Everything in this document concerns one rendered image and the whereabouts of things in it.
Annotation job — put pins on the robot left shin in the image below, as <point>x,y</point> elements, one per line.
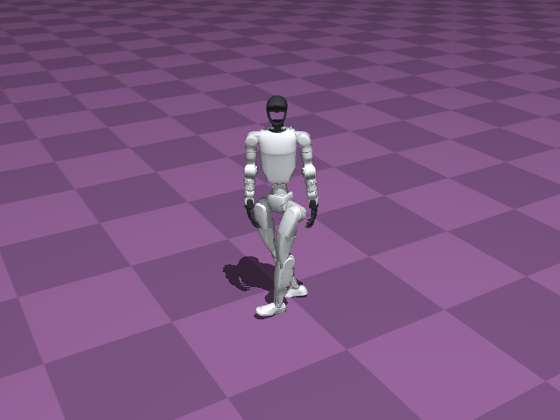
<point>282,278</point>

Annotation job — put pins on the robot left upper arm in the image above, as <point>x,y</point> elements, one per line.
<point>304,140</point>

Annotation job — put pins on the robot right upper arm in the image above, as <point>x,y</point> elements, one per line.
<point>251,142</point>

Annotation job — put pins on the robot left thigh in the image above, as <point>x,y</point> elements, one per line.
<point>286,232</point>

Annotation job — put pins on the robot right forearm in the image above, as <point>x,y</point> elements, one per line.
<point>249,188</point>

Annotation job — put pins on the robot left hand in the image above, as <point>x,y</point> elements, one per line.
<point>313,207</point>

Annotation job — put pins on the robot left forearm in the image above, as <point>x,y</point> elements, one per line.
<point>311,188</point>

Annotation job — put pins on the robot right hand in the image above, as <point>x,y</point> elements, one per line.
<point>250,213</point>

